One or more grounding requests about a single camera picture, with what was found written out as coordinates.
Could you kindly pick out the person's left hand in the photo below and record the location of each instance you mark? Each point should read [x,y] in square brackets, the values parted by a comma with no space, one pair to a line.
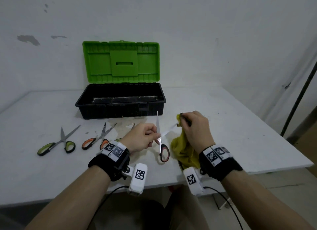
[138,138]

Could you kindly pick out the person's right hand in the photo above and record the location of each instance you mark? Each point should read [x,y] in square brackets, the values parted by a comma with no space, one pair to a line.
[199,130]

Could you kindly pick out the yellow cloth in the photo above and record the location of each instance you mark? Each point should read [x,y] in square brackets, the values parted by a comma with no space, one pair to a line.
[183,148]

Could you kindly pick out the green lid black toolbox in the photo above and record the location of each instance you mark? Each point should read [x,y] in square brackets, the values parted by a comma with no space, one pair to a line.
[121,61]

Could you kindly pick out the person's right forearm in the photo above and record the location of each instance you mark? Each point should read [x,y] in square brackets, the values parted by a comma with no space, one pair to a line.
[260,205]

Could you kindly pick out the person's left forearm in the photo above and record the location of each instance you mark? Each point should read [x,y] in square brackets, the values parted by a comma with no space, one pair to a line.
[71,200]

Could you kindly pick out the person's legs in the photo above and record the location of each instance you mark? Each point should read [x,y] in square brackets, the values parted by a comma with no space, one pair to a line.
[183,215]

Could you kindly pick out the black left wristband with markers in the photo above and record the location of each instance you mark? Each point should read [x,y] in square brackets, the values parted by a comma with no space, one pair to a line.
[106,165]

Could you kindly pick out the black wristband with markers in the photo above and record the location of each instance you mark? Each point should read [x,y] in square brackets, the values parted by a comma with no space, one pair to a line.
[106,165]
[223,168]

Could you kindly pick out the black right wristband with markers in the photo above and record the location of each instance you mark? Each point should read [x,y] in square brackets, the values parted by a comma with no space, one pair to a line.
[223,168]

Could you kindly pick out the white table leg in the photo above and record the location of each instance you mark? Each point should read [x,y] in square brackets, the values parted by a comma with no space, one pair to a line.
[221,202]

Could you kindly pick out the black metal pole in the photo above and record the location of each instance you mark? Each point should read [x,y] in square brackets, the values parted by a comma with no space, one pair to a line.
[297,98]

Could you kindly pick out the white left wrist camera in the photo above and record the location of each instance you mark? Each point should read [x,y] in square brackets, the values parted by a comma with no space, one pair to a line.
[136,185]

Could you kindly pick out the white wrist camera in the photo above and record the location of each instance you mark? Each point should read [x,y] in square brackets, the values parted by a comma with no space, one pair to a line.
[195,187]
[136,185]

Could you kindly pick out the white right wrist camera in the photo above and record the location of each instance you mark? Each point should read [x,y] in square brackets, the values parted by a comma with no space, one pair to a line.
[195,187]

